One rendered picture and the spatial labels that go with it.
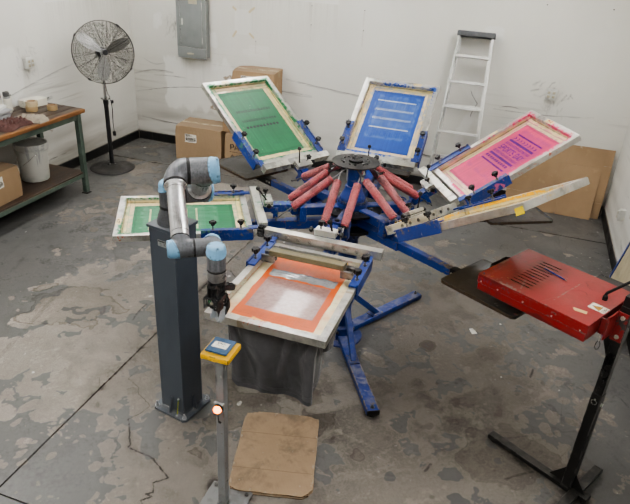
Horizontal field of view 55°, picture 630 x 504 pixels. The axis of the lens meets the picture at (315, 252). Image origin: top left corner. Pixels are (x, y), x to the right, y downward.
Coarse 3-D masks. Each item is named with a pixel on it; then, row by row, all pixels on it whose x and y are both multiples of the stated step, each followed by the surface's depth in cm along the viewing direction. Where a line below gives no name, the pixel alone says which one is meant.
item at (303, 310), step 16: (320, 272) 321; (336, 272) 322; (304, 288) 305; (320, 288) 306; (336, 288) 307; (288, 304) 291; (304, 304) 292; (320, 304) 293; (272, 320) 279; (288, 320) 279; (304, 320) 280
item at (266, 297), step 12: (276, 264) 326; (288, 264) 327; (300, 264) 328; (264, 276) 314; (276, 276) 315; (252, 288) 303; (264, 288) 303; (276, 288) 304; (288, 288) 305; (252, 300) 293; (264, 300) 293; (276, 300) 294; (240, 312) 283; (252, 312) 284; (264, 312) 284; (276, 312) 285
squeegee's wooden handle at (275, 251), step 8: (272, 248) 320; (280, 248) 322; (280, 256) 316; (288, 256) 314; (296, 256) 313; (304, 256) 314; (312, 256) 315; (312, 264) 311; (320, 264) 310; (328, 264) 308; (336, 264) 308; (344, 264) 309
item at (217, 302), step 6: (210, 282) 238; (210, 288) 237; (216, 288) 237; (210, 294) 241; (216, 294) 239; (222, 294) 242; (228, 294) 245; (204, 300) 241; (210, 300) 241; (216, 300) 238; (222, 300) 241; (204, 306) 242; (210, 306) 242; (216, 306) 240; (222, 306) 243
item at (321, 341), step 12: (348, 264) 328; (360, 264) 325; (240, 276) 306; (348, 288) 301; (348, 300) 291; (204, 312) 276; (336, 312) 281; (228, 324) 274; (240, 324) 272; (252, 324) 269; (264, 324) 269; (336, 324) 274; (276, 336) 268; (288, 336) 266; (300, 336) 264; (312, 336) 263; (324, 336) 264; (324, 348) 262
